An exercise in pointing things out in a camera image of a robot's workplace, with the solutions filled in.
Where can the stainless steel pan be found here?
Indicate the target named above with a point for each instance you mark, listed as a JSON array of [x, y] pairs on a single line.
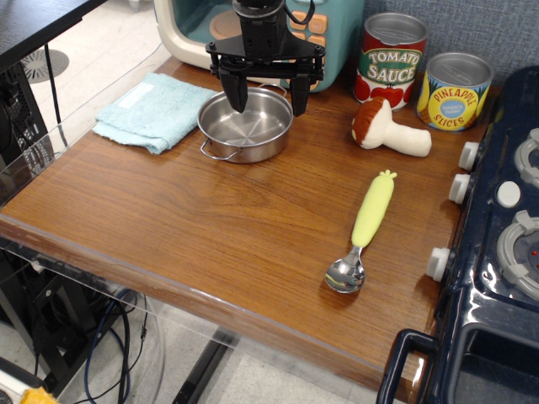
[[257, 134]]

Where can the black desk at left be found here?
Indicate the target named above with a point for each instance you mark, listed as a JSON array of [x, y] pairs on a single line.
[[28, 25]]

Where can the white stove knob upper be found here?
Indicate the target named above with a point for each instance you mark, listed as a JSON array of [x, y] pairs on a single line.
[[468, 155]]

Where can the white stove knob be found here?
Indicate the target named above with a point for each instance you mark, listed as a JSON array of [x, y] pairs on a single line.
[[468, 155], [437, 263], [459, 187]]

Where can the white stove knob lower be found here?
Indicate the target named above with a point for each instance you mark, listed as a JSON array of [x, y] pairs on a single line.
[[437, 263]]

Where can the teal cream toy microwave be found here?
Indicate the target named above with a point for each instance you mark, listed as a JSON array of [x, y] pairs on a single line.
[[185, 27]]

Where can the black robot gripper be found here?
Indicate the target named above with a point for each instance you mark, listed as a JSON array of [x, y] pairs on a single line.
[[266, 48]]

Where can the white stove knob middle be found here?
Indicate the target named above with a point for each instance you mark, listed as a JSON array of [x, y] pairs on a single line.
[[459, 187]]

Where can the pineapple slices can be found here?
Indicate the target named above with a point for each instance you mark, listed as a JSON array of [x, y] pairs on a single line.
[[454, 90]]

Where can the dark blue toy stove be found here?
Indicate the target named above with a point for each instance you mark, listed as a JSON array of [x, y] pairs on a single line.
[[485, 345]]

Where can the spoon with yellow-green handle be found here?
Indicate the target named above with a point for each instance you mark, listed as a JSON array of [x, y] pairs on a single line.
[[347, 275]]

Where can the light blue folded rag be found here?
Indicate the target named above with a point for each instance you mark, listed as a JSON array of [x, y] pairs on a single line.
[[156, 114]]

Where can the plush brown white mushroom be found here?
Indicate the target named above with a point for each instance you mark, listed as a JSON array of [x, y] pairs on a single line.
[[373, 126]]

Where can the tomato sauce can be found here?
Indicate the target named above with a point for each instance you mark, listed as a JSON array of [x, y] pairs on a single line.
[[390, 54]]

